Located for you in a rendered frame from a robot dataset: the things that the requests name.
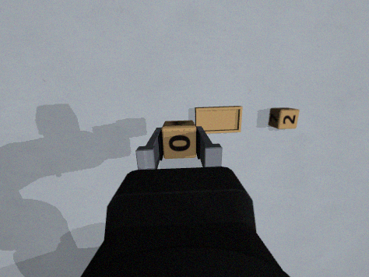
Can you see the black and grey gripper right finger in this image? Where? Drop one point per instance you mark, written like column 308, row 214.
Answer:
column 209, row 154

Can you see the tan wooden cube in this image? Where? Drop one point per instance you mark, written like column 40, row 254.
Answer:
column 283, row 118
column 179, row 139

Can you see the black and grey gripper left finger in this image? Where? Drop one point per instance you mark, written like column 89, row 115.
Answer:
column 149, row 156

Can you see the tan shallow rectangular tray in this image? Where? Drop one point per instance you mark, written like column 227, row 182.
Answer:
column 219, row 119

